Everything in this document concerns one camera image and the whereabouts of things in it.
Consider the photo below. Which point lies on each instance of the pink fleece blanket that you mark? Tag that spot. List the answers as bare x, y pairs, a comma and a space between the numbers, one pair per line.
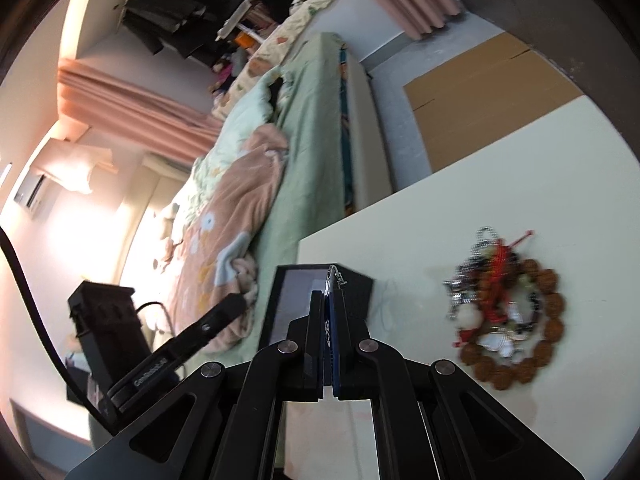
235, 200

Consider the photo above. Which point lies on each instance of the cardboard floor sheet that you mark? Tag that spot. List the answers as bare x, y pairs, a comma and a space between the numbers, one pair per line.
475, 100

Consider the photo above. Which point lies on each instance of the bed with green sheet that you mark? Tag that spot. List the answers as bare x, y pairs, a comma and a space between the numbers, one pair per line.
310, 160

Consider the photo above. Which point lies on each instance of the pile of plush toys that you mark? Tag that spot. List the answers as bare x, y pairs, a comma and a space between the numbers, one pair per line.
225, 72

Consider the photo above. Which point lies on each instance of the white folding lap table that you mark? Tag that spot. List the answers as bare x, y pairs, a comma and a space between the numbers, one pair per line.
235, 20

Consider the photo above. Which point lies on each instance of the black jewelry box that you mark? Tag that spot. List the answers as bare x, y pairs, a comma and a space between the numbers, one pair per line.
357, 295

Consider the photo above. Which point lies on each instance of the hanging dark clothes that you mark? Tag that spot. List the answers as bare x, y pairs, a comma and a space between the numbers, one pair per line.
165, 15

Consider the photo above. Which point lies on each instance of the beige bed headboard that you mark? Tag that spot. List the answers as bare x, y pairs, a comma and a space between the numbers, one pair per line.
145, 200

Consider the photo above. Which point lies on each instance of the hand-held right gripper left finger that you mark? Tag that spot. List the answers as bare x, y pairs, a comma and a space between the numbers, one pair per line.
316, 340

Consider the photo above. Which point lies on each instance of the white plush toy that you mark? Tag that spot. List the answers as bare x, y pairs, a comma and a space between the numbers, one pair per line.
167, 215

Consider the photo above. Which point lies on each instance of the green floral quilt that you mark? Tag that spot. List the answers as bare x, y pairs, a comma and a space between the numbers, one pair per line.
235, 120

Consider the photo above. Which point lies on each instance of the pale hanging towel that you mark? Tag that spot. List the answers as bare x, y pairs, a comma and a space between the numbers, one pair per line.
80, 170

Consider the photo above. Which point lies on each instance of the beige bed frame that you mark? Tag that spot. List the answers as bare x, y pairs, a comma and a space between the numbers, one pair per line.
365, 135

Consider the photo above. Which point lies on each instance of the small silver jewelry piece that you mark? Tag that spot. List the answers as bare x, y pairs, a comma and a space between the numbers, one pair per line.
337, 275

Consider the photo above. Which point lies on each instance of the wall air conditioner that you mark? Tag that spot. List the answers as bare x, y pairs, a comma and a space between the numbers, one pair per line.
32, 195

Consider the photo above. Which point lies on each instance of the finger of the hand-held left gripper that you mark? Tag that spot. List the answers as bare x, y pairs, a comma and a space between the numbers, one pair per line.
210, 325

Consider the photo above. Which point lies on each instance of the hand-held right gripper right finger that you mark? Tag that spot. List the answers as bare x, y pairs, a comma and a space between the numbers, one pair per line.
336, 340

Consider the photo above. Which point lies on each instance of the white silver pendant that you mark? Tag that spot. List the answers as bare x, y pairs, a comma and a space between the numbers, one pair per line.
495, 342

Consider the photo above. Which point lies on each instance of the cream patterned window seat cover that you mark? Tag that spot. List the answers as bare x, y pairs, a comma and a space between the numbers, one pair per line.
272, 45

